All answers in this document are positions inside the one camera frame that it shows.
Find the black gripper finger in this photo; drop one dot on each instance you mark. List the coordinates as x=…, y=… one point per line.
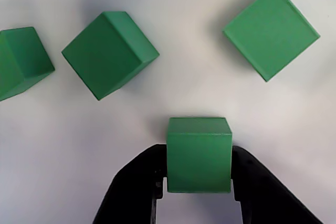
x=131, y=190
x=262, y=197

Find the green cube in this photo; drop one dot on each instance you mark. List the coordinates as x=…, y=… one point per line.
x=271, y=32
x=105, y=58
x=199, y=155
x=21, y=61

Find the white round plate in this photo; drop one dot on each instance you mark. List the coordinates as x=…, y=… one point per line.
x=168, y=90

